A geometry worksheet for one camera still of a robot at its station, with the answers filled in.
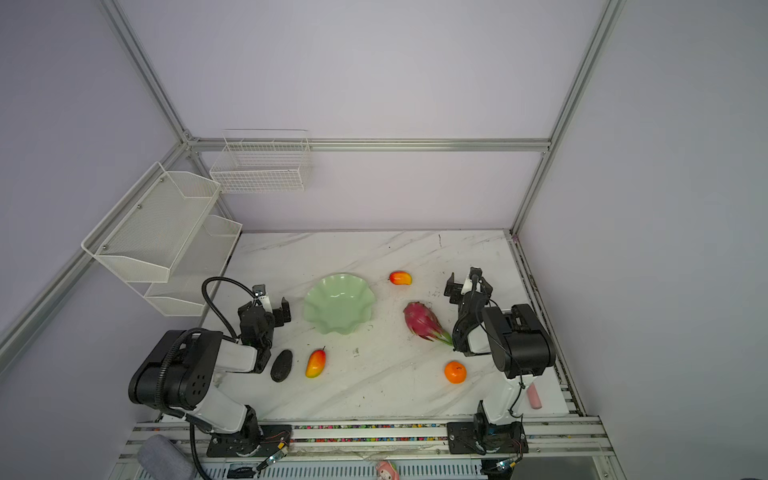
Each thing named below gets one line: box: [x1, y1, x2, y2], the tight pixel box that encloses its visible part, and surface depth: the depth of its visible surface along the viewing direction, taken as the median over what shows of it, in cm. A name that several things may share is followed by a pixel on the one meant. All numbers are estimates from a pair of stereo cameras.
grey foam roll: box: [137, 434, 196, 480], surface depth 70 cm
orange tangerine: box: [444, 361, 467, 384], surface depth 84 cm
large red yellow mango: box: [306, 349, 327, 378], surface depth 85 cm
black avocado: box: [270, 349, 293, 383], surface depth 84 cm
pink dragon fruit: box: [403, 301, 453, 345], surface depth 90 cm
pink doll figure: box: [376, 461, 400, 480], surface depth 69 cm
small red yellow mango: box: [389, 271, 413, 285], surface depth 106 cm
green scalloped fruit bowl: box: [303, 273, 375, 335], surface depth 100 cm
